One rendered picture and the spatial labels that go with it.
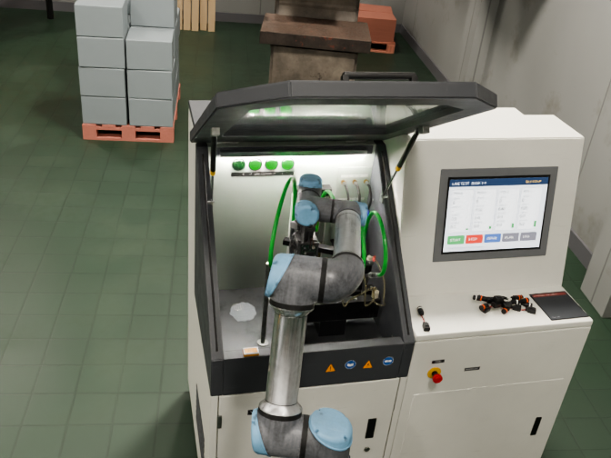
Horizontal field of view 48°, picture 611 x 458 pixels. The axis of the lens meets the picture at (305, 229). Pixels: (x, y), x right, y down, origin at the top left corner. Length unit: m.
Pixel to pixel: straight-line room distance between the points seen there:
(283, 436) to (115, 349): 2.06
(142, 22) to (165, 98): 0.67
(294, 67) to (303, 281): 4.12
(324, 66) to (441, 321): 3.54
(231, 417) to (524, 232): 1.27
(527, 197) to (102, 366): 2.22
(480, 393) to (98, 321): 2.15
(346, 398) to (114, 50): 3.93
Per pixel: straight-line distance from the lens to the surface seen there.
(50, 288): 4.26
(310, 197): 2.09
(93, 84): 5.89
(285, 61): 5.71
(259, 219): 2.61
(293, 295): 1.72
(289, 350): 1.77
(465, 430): 2.86
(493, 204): 2.60
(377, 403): 2.58
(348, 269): 1.74
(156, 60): 5.75
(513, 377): 2.76
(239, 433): 2.51
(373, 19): 8.93
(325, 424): 1.84
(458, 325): 2.50
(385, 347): 2.40
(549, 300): 2.77
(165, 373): 3.61
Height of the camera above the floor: 2.46
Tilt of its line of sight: 31 degrees down
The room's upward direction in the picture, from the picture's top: 6 degrees clockwise
